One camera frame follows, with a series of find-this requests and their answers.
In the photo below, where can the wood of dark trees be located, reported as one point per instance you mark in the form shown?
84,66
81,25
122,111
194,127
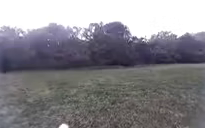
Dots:
103,46

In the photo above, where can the green grass field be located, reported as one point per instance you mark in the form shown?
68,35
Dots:
116,96

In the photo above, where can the robot's own part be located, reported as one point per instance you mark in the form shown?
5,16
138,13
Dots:
63,126

